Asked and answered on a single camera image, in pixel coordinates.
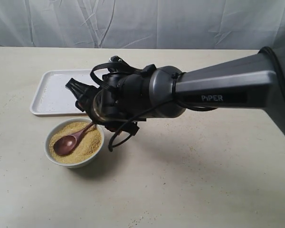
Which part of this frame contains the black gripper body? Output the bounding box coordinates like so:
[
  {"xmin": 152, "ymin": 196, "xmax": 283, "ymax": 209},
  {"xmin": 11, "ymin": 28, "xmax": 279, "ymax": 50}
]
[{"xmin": 86, "ymin": 71, "xmax": 152, "ymax": 133}]

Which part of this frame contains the dark brown wooden spoon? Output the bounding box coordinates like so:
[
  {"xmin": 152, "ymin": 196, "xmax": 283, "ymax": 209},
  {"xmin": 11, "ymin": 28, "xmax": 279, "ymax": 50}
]
[{"xmin": 53, "ymin": 122, "xmax": 94, "ymax": 156}]

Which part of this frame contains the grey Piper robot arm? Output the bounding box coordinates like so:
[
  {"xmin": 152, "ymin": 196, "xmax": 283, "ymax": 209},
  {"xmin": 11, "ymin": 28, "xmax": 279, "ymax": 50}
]
[{"xmin": 66, "ymin": 47, "xmax": 285, "ymax": 136}]

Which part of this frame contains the yellow-brown granular powder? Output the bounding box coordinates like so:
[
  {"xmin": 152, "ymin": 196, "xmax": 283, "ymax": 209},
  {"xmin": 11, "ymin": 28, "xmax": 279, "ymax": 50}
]
[{"xmin": 48, "ymin": 122, "xmax": 103, "ymax": 164}]

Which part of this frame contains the white rectangular plastic tray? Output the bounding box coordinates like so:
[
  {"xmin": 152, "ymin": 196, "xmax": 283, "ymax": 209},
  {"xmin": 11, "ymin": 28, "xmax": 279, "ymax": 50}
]
[{"xmin": 30, "ymin": 69, "xmax": 98, "ymax": 116}]

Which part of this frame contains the white ceramic bowl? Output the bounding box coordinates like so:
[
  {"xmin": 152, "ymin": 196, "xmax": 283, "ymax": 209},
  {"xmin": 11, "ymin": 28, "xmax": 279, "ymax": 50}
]
[{"xmin": 44, "ymin": 117, "xmax": 105, "ymax": 169}]

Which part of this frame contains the grey wrinkled backdrop curtain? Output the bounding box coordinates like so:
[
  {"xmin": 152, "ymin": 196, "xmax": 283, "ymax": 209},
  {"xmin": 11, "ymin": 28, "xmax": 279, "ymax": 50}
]
[{"xmin": 0, "ymin": 0, "xmax": 285, "ymax": 49}]

